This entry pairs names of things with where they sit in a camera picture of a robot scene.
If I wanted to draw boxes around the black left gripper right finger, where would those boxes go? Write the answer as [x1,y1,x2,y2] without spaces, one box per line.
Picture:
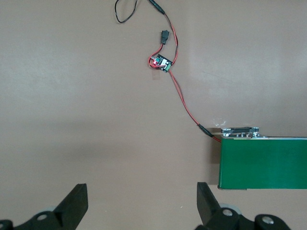
[196,182,291,230]

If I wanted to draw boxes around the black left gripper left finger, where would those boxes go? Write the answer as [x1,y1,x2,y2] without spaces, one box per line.
[0,183,89,230]

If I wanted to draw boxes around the looped black cable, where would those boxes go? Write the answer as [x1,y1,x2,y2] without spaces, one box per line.
[114,0,166,24]

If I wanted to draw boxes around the small green circuit board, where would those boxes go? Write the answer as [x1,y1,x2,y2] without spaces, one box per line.
[153,54,174,73]

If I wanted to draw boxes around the small black wire connector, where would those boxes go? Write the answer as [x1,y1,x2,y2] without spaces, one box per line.
[159,29,170,46]

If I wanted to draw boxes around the green conveyor belt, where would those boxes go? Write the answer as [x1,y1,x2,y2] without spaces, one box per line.
[217,126,307,191]

